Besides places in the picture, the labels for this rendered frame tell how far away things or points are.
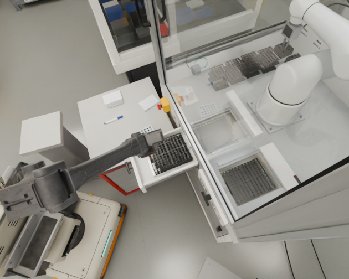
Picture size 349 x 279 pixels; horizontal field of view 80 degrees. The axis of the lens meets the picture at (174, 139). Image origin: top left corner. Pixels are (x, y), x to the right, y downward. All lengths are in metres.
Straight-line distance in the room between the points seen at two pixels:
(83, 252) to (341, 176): 1.75
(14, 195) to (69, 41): 3.28
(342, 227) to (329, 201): 0.04
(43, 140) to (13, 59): 2.38
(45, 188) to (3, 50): 3.73
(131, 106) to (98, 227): 0.96
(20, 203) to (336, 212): 0.59
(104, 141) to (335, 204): 1.32
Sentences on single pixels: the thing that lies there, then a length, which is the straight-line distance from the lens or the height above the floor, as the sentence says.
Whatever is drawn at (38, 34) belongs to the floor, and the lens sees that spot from 4.15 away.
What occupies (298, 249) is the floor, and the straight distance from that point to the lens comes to 2.16.
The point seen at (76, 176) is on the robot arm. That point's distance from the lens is 0.60.
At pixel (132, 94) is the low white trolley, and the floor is 0.76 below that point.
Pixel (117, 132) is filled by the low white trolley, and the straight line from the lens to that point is 1.49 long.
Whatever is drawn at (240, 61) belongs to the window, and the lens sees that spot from 0.44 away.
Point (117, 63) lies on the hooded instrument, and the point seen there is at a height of 0.90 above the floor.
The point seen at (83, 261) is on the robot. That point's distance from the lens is 1.88.
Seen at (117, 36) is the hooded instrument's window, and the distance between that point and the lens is 1.58.
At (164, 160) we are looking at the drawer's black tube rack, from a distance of 1.17.
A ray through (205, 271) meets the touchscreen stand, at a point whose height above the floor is 0.03.
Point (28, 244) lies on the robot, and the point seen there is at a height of 1.04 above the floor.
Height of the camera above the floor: 1.98
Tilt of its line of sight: 63 degrees down
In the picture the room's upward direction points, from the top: 9 degrees counter-clockwise
